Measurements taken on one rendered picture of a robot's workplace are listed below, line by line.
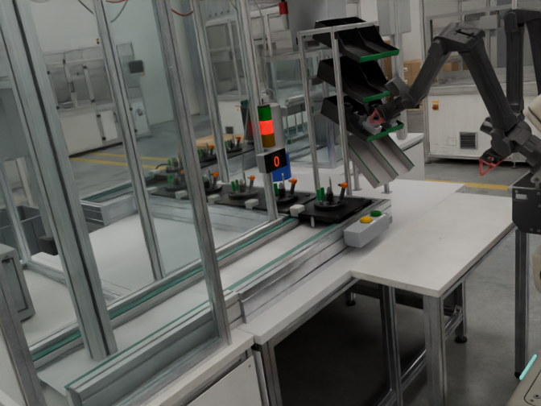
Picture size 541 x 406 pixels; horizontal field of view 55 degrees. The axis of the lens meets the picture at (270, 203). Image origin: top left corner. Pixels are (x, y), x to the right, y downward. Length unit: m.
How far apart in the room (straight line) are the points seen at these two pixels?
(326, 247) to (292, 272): 0.20
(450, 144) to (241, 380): 5.15
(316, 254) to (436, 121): 4.73
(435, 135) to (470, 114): 0.49
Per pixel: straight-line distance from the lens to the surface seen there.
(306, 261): 1.72
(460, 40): 1.65
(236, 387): 1.51
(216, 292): 1.39
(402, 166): 2.44
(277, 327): 1.54
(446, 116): 6.30
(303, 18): 3.34
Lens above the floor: 1.63
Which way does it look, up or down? 17 degrees down
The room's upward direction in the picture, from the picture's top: 8 degrees counter-clockwise
